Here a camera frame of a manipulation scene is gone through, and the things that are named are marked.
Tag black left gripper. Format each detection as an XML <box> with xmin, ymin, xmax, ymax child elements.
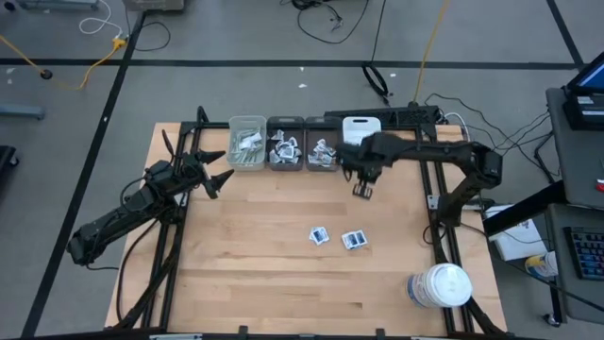
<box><xmin>168</xmin><ymin>148</ymin><xmax>236</xmax><ymax>200</ymax></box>

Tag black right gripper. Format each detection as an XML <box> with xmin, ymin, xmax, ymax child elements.
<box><xmin>348</xmin><ymin>135</ymin><xmax>395</xmax><ymax>200</ymax></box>

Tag white plastic bin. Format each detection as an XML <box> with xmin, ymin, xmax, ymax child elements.
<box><xmin>227</xmin><ymin>115</ymin><xmax>268</xmax><ymax>172</ymax></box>
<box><xmin>342</xmin><ymin>115</ymin><xmax>383</xmax><ymax>146</ymax></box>

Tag grey plastic bin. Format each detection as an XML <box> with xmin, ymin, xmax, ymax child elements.
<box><xmin>304</xmin><ymin>115</ymin><xmax>344</xmax><ymax>173</ymax></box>
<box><xmin>264</xmin><ymin>115</ymin><xmax>306</xmax><ymax>172</ymax></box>

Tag white round plastic canister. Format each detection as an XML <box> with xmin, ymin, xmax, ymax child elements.
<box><xmin>405</xmin><ymin>262</ymin><xmax>474</xmax><ymax>310</ymax></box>

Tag beige wheeled dolly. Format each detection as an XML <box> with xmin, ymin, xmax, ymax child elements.
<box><xmin>121</xmin><ymin>0</ymin><xmax>186</xmax><ymax>13</ymax></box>

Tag white yellow container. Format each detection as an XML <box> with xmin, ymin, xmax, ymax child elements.
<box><xmin>525</xmin><ymin>251</ymin><xmax>559</xmax><ymax>280</ymax></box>

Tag grey table foot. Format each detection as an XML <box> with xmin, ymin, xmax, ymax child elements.
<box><xmin>0</xmin><ymin>103</ymin><xmax>46</xmax><ymax>122</ymax></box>

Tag black chair base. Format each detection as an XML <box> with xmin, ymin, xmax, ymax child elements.
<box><xmin>0</xmin><ymin>144</ymin><xmax>20</xmax><ymax>183</ymax></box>

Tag dark operator desk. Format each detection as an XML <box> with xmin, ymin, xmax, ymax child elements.
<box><xmin>545</xmin><ymin>87</ymin><xmax>604</xmax><ymax>212</ymax></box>

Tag grey cart base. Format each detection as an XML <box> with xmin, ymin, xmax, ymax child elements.
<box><xmin>13</xmin><ymin>0</ymin><xmax>100</xmax><ymax>11</ymax></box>

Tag black keyboard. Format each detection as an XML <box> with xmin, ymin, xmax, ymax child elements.
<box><xmin>563</xmin><ymin>225</ymin><xmax>604</xmax><ymax>281</ymax></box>

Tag black operator monitor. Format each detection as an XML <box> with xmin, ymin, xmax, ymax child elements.
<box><xmin>563</xmin><ymin>56</ymin><xmax>604</xmax><ymax>132</ymax></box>

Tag grey side desk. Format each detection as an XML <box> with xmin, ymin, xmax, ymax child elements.
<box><xmin>542</xmin><ymin>202</ymin><xmax>604</xmax><ymax>327</ymax></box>

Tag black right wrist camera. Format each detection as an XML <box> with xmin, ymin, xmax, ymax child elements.
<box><xmin>335</xmin><ymin>144</ymin><xmax>361</xmax><ymax>167</ymax></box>

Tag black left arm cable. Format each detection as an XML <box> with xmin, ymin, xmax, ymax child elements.
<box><xmin>160</xmin><ymin>129</ymin><xmax>176</xmax><ymax>160</ymax></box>

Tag black base cable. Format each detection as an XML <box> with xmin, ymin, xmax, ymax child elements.
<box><xmin>115</xmin><ymin>214</ymin><xmax>164</xmax><ymax>330</ymax></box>

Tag black floor cable loop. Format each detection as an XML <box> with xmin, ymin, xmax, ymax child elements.
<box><xmin>123</xmin><ymin>8</ymin><xmax>171</xmax><ymax>53</ymax></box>

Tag black floor cables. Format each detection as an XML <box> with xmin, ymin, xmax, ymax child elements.
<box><xmin>422</xmin><ymin>92</ymin><xmax>556</xmax><ymax>183</ymax></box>

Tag yellow hanging cable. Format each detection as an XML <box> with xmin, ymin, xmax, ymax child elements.
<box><xmin>0</xmin><ymin>35</ymin><xmax>48</xmax><ymax>77</ymax></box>
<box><xmin>412</xmin><ymin>0</ymin><xmax>449</xmax><ymax>103</ymax></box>

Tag black hanging cable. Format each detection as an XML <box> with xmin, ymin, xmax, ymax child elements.
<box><xmin>361</xmin><ymin>0</ymin><xmax>391</xmax><ymax>106</ymax></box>

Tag black floor cable tangle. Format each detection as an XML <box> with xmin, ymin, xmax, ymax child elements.
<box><xmin>282</xmin><ymin>0</ymin><xmax>369</xmax><ymax>46</ymax></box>

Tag yellow extension cable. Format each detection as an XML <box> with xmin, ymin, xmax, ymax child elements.
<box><xmin>77</xmin><ymin>37</ymin><xmax>128</xmax><ymax>91</ymax></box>

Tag white floor cable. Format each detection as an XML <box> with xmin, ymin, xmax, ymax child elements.
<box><xmin>77</xmin><ymin>0</ymin><xmax>125</xmax><ymax>40</ymax></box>

